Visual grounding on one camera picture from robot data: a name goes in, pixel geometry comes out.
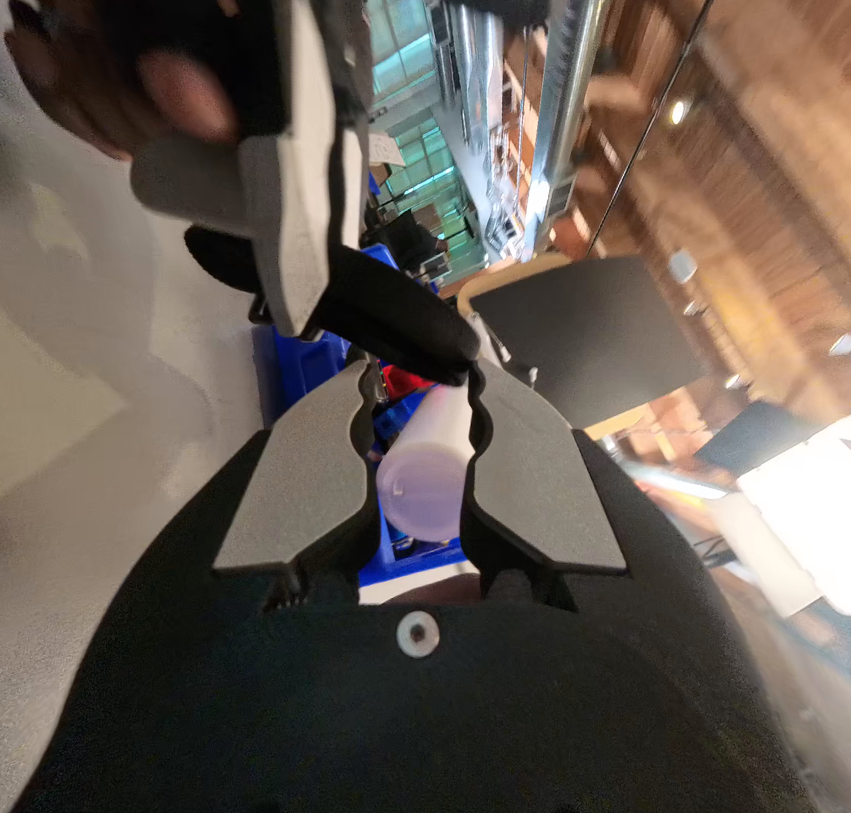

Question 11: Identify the silver ventilation duct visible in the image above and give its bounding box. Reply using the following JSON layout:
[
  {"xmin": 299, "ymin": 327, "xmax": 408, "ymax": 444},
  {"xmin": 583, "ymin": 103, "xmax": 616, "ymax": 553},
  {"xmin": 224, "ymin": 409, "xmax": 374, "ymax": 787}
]
[{"xmin": 525, "ymin": 0, "xmax": 614, "ymax": 255}]

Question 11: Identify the white panel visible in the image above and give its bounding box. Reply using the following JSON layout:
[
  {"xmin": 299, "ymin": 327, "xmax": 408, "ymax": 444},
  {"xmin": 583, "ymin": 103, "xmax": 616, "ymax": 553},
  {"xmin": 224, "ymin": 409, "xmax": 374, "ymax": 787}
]
[{"xmin": 738, "ymin": 421, "xmax": 851, "ymax": 618}]

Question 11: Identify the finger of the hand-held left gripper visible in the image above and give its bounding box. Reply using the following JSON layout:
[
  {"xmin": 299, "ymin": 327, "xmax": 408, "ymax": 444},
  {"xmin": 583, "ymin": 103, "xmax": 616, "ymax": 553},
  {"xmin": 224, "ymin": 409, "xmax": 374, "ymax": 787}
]
[
  {"xmin": 239, "ymin": 0, "xmax": 340, "ymax": 340},
  {"xmin": 340, "ymin": 127, "xmax": 367, "ymax": 250}
]

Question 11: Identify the blue plastic bin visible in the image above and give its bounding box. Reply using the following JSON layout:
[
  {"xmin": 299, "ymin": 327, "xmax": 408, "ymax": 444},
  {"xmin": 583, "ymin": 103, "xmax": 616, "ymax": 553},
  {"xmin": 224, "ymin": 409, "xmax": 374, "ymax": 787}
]
[{"xmin": 251, "ymin": 244, "xmax": 469, "ymax": 588}]

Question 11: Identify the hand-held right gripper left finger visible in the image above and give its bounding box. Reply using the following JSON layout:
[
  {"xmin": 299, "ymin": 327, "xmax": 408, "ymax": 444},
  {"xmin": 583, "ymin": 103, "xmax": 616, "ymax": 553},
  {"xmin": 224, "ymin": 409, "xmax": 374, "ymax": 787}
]
[{"xmin": 211, "ymin": 360, "xmax": 383, "ymax": 594}]

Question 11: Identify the white plastic bottle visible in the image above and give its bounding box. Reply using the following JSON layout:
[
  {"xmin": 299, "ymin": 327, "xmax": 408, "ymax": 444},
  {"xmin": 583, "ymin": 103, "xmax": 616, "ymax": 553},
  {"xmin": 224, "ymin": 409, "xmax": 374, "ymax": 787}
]
[{"xmin": 375, "ymin": 384, "xmax": 480, "ymax": 541}]

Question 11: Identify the red hollow plastic block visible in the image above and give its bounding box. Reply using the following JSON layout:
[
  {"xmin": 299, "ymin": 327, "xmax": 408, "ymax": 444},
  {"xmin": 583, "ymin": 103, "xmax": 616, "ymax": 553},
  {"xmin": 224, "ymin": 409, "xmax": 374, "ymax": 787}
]
[{"xmin": 382, "ymin": 364, "xmax": 433, "ymax": 402}]

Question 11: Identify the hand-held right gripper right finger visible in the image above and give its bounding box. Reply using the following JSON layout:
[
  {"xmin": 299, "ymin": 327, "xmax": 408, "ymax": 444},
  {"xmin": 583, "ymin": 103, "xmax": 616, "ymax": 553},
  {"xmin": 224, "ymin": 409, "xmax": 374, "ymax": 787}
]
[{"xmin": 460, "ymin": 357, "xmax": 629, "ymax": 594}]

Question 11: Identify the black fabric strap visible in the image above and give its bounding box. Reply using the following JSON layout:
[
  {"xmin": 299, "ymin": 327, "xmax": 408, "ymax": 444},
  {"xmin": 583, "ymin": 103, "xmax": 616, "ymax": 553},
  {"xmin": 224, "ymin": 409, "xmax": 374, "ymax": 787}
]
[{"xmin": 183, "ymin": 223, "xmax": 482, "ymax": 388}]

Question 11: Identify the person's left hand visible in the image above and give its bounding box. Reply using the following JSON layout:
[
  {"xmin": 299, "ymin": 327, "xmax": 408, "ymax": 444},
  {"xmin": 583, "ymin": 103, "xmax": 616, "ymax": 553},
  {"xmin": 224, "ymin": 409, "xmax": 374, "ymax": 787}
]
[{"xmin": 3, "ymin": 0, "xmax": 239, "ymax": 162}]

